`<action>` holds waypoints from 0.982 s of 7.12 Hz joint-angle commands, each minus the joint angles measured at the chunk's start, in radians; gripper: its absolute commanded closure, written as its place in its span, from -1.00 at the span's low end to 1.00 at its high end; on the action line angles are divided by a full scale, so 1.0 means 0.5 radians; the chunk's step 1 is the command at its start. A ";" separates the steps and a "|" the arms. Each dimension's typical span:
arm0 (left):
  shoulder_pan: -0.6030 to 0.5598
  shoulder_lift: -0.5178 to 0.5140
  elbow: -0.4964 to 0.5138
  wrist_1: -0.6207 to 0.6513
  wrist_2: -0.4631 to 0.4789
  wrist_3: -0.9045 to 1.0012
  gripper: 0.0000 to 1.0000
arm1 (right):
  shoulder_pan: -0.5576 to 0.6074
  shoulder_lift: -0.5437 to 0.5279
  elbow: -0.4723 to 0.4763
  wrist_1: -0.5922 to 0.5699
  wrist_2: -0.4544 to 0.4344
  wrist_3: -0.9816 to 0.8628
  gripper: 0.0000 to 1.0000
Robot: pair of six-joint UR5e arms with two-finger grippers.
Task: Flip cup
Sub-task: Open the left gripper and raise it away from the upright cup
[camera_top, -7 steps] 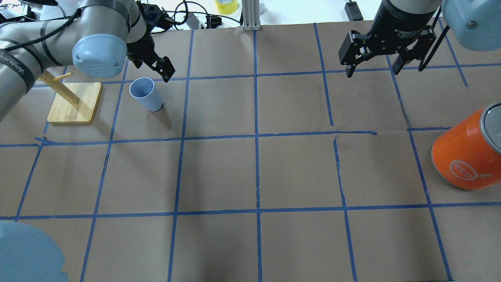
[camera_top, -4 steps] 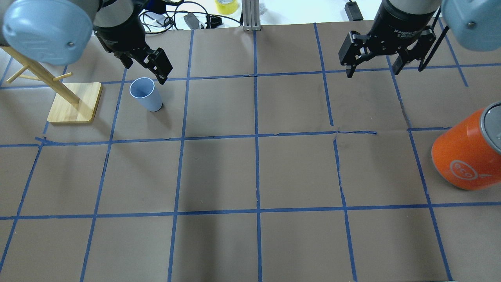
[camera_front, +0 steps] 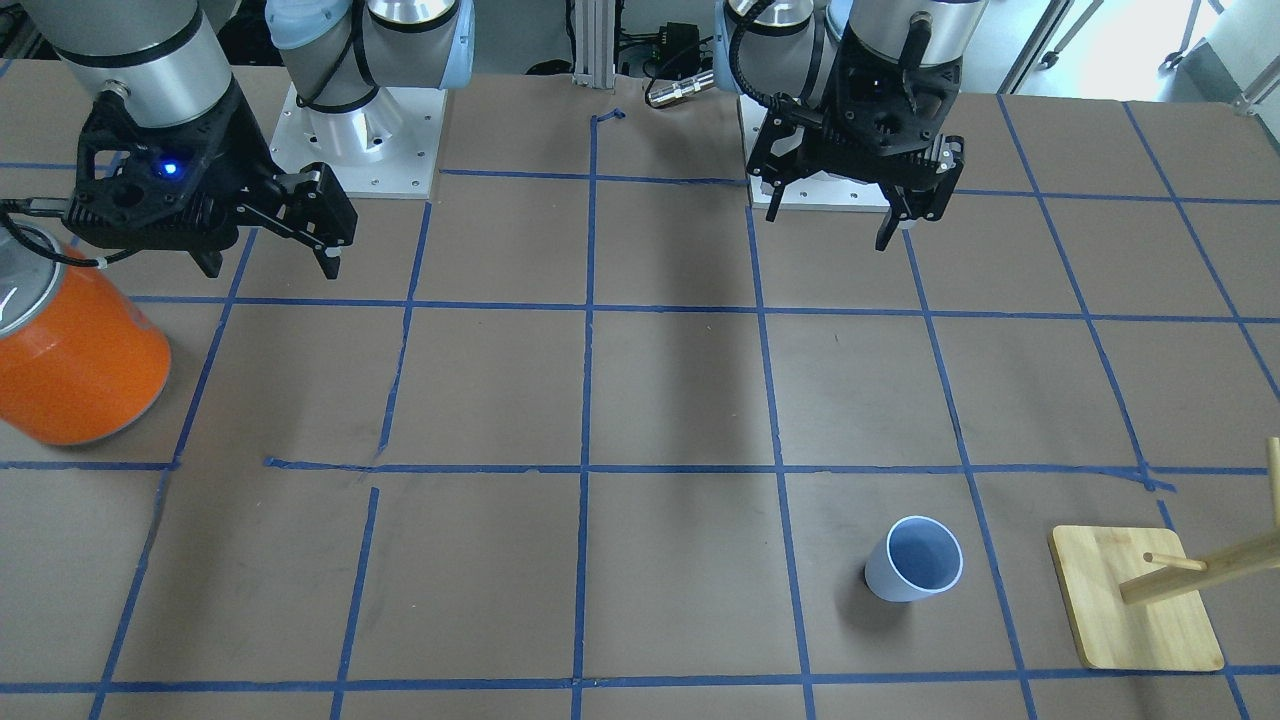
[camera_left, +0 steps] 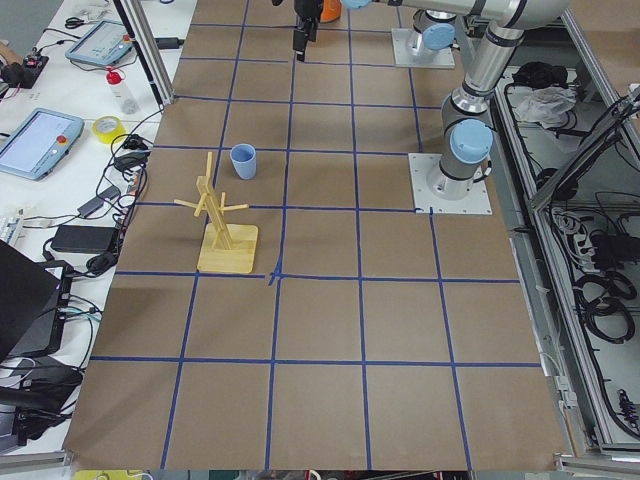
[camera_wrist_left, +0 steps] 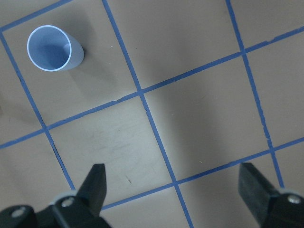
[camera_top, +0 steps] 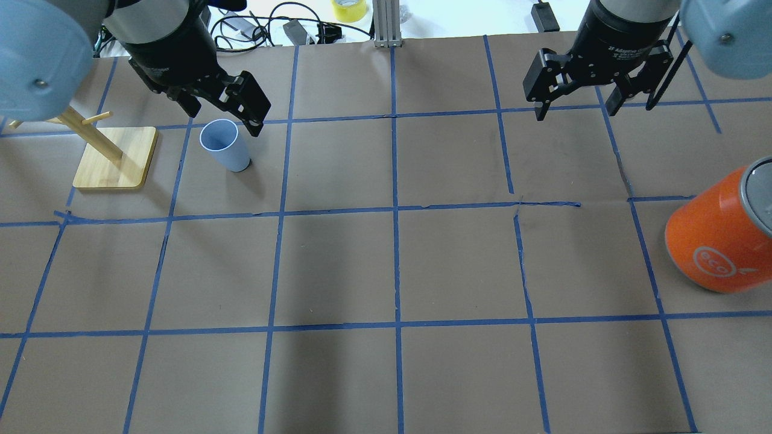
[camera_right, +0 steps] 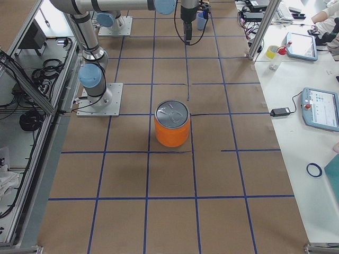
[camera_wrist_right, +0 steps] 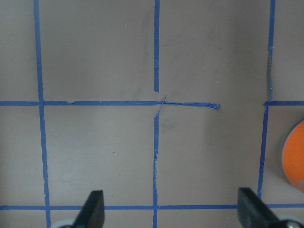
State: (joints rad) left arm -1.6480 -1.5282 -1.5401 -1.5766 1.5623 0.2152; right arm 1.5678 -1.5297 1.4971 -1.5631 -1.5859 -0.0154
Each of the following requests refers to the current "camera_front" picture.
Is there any aluminium frame post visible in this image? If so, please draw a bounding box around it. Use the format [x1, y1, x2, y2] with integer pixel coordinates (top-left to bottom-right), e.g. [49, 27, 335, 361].
[568, 0, 617, 92]

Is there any light blue plastic cup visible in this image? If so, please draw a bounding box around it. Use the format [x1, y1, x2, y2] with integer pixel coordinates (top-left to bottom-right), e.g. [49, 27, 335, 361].
[863, 515, 965, 603]

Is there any wooden cup rack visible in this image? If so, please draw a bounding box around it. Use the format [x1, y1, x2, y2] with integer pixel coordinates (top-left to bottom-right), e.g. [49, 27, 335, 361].
[1043, 436, 1279, 673]

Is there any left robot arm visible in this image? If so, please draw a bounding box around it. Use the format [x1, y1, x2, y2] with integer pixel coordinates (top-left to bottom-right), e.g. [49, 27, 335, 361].
[714, 1, 987, 250]

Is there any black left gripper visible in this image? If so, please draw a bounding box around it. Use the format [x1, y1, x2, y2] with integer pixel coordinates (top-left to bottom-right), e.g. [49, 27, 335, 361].
[748, 40, 964, 252]

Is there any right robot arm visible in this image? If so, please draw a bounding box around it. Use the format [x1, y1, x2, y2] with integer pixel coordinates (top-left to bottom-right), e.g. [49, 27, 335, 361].
[3, 1, 475, 279]

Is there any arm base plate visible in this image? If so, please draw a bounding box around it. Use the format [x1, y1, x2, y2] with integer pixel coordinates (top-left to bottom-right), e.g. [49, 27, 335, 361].
[739, 95, 890, 214]
[270, 87, 449, 200]

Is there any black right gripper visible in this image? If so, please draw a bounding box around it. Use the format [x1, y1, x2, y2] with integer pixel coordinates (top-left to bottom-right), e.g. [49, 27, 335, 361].
[61, 81, 358, 281]

